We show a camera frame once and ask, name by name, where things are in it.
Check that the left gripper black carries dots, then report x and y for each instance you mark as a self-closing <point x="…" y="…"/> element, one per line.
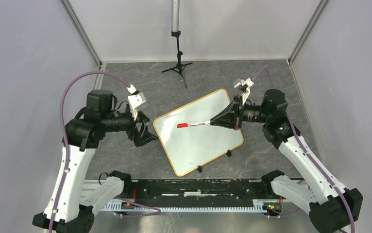
<point x="142" y="117"/>

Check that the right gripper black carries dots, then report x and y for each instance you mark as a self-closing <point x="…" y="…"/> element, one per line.
<point x="232" y="116"/>

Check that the red whiteboard marker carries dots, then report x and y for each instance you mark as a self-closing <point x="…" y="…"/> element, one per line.
<point x="184" y="125"/>

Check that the whiteboard with yellow edge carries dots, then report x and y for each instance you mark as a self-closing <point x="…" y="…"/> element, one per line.
<point x="190" y="147"/>

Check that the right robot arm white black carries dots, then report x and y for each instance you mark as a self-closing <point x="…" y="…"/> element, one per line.
<point x="330" y="205"/>

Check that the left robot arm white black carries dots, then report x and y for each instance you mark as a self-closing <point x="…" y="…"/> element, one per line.
<point x="67" y="211"/>

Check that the black tripod stand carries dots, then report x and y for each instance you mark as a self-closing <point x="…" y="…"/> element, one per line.
<point x="175" y="32"/>

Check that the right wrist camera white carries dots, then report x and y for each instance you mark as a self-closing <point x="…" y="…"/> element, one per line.
<point x="245" y="87"/>

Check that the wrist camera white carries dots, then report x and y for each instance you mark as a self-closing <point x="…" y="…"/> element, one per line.
<point x="245" y="87"/>
<point x="136" y="99"/>

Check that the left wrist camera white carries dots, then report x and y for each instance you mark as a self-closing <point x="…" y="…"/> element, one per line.
<point x="136" y="99"/>

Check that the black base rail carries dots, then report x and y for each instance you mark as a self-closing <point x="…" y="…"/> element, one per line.
<point x="197" y="192"/>

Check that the white cable duct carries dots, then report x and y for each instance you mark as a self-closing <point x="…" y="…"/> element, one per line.
<point x="120" y="206"/>

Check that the left aluminium frame post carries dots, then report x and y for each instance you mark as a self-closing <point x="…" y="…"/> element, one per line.
<point x="80" y="30"/>

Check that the aluminium frame post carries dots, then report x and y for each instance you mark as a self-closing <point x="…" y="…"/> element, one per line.
<point x="80" y="30"/>
<point x="307" y="31"/>

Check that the right aluminium frame post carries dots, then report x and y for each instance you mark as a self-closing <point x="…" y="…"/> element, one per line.
<point x="307" y="31"/>

